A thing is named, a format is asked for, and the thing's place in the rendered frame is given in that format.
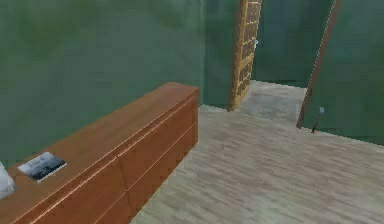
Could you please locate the brown panelled wooden door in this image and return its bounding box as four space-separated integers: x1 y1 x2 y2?
227 0 263 112

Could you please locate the brown wooden chest of drawers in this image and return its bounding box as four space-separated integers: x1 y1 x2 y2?
0 81 200 224

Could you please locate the grey spiral notebook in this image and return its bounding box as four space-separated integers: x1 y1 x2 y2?
17 151 68 184

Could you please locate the white crumpled object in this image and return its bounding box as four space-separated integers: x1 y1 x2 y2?
0 161 16 200

